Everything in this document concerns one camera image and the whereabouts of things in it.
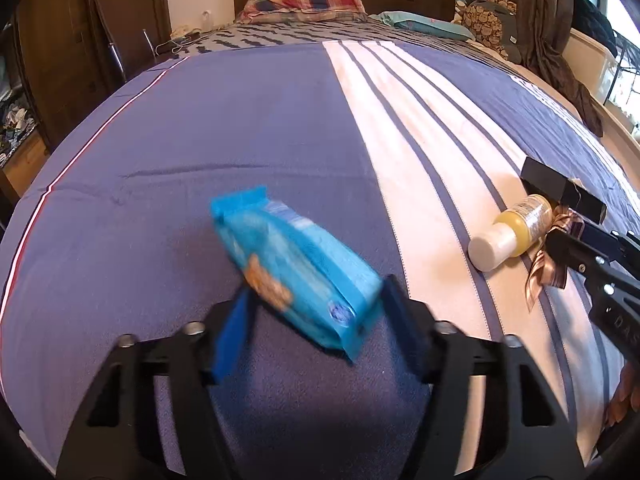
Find blue white striped blanket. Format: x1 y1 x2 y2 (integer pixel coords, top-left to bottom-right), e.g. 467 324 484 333
0 40 640 480

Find person's right hand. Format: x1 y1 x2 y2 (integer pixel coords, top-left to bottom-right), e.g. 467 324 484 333
602 365 640 428

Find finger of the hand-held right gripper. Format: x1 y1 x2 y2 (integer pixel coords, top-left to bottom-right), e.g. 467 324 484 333
580 219 640 263
545 229 623 281

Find black box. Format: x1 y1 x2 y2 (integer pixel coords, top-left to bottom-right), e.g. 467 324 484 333
520 156 607 223

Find dark wooden wardrobe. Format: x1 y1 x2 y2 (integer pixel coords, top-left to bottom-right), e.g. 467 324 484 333
0 0 171 161

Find black jacket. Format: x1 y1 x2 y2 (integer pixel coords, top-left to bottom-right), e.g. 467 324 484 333
572 0 618 56

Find grey zebra patterned sheet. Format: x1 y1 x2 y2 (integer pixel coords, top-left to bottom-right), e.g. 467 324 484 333
165 12 501 58

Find brown striped ribbon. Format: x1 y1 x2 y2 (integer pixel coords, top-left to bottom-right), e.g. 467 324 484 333
524 206 588 313

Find white storage box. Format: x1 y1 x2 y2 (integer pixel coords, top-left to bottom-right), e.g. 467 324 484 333
570 27 621 106

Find teal pillow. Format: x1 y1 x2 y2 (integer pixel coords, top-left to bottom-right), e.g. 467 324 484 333
375 10 476 42

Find blue tissue packet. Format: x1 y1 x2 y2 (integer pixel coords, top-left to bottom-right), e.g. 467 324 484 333
209 186 386 363

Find plaid pillow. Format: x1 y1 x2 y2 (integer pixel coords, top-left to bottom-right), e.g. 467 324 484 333
235 0 368 25

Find yellow liquid bottle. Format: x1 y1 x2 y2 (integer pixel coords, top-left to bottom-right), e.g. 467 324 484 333
467 194 555 272

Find brown curtain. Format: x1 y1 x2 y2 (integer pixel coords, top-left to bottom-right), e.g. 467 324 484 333
467 0 606 136

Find black metal rack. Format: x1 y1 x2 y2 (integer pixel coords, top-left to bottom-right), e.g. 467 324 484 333
612 30 640 106

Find folding chair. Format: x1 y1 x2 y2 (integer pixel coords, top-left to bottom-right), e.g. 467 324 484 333
90 0 166 83

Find white cables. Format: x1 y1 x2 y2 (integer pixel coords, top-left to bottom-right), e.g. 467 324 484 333
155 25 206 56

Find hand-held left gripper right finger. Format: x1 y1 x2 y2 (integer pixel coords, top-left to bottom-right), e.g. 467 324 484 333
382 274 586 480

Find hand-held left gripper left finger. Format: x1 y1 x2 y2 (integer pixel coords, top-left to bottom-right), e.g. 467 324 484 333
55 287 258 480

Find patterned brown bag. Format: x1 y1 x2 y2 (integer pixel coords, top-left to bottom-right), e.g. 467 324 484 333
460 0 518 51

